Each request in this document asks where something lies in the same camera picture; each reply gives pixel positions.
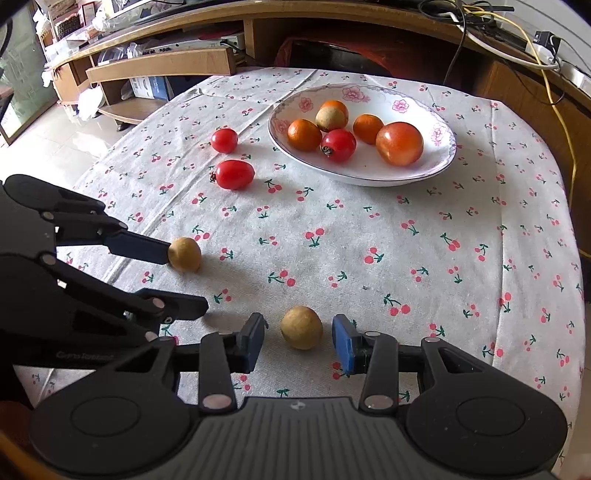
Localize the tan longan fruit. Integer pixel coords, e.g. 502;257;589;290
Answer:
167;237;201;273
280;306;322;351
315;107;348;132

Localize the red cherry tomato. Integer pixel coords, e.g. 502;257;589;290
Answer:
211;160;254;190
321;129;356;163
211;128;238;154

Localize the large red tomato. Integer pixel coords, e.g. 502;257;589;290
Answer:
376;122;424;167

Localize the small mandarin orange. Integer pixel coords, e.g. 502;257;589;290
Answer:
287;119;322;152
353;114;384;145

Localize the oval orange kumquat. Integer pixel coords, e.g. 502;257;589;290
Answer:
322;100;349;121

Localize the cherry print tablecloth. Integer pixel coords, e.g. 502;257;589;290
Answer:
13;66;588;476

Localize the wooden TV cabinet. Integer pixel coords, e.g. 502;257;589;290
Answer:
52;1;590;163

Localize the white floral porcelain bowl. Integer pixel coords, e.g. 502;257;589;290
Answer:
269;84;457;187

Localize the white power strip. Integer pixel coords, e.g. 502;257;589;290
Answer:
534;44;591;96

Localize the white thick cable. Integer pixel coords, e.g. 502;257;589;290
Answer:
457;22;562;73

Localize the yellow cable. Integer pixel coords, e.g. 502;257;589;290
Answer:
461;2;591;259

